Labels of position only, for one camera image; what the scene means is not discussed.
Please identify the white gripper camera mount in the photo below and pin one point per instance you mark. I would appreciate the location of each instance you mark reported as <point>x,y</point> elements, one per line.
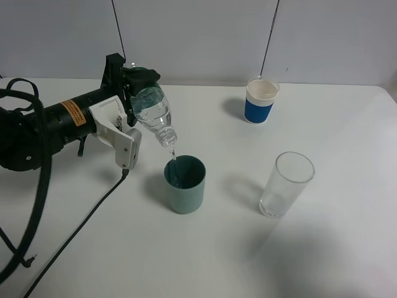
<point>112,129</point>

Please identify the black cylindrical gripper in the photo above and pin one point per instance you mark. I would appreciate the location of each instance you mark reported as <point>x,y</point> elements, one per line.
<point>71,120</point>

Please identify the clear green-label water bottle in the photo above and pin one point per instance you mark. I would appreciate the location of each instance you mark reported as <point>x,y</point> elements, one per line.
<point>152,110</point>

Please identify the clear drinking glass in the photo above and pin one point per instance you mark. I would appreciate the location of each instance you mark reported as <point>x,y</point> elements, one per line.
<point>291,173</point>

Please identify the blue sleeved white cup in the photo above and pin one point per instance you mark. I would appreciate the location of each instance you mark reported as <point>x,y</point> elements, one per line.
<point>260,96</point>

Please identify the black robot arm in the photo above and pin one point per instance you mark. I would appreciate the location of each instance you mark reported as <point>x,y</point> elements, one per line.
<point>20,148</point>

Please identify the green plastic cup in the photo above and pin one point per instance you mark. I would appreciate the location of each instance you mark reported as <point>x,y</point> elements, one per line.
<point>185,178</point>

